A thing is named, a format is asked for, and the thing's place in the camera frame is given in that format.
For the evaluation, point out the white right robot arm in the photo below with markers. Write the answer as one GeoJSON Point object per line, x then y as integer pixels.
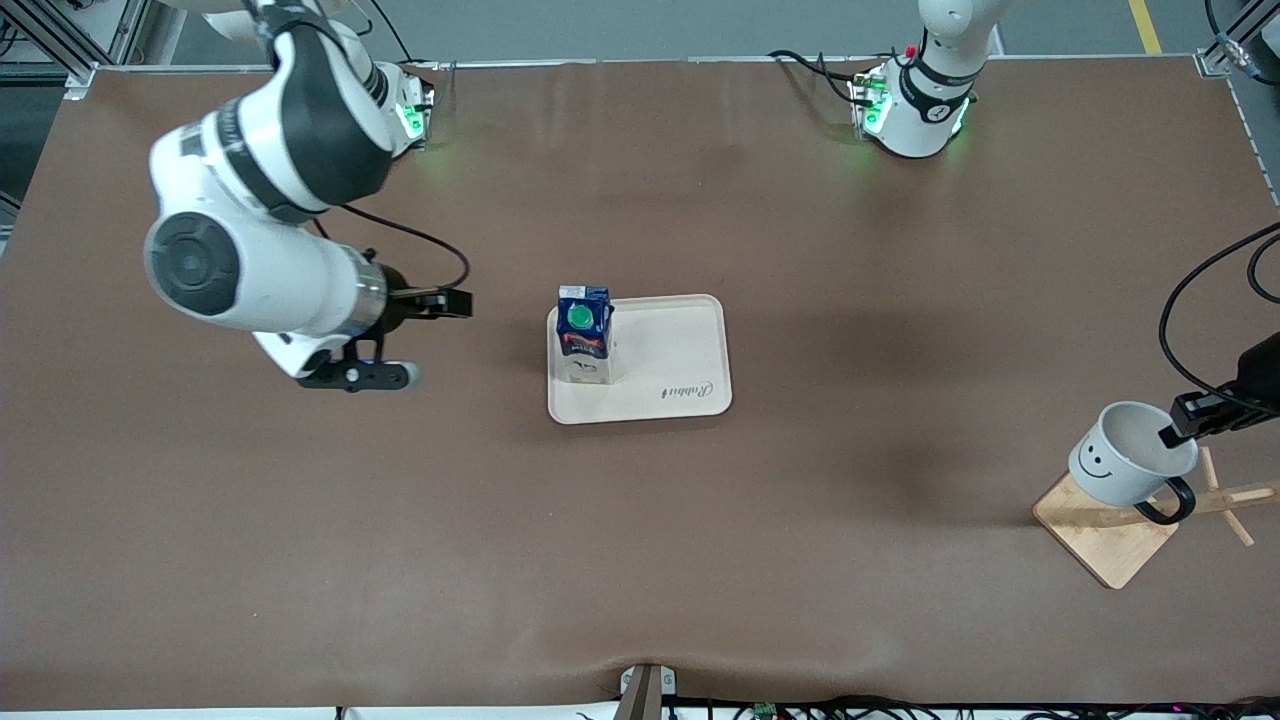
{"type": "Point", "coordinates": [290, 120]}

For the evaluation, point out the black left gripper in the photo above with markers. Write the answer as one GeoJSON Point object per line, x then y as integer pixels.
{"type": "Point", "coordinates": [1262, 372]}

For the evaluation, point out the bamboo wooden cup rack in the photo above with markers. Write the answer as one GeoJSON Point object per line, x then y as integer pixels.
{"type": "Point", "coordinates": [1110, 545]}

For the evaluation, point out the blue milk carton green cap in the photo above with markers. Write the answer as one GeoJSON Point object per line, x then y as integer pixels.
{"type": "Point", "coordinates": [585, 345]}

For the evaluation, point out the brown table mat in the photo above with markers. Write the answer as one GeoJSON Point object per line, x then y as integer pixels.
{"type": "Point", "coordinates": [640, 560]}

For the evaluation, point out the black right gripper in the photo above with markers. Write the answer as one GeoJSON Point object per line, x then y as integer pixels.
{"type": "Point", "coordinates": [399, 304]}

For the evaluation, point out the white rectangular Rabbit tray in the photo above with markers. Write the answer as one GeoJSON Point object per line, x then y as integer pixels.
{"type": "Point", "coordinates": [670, 350]}

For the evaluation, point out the aluminium frame profile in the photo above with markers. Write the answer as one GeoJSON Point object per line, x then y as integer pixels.
{"type": "Point", "coordinates": [1235, 45]}
{"type": "Point", "coordinates": [60, 40]}

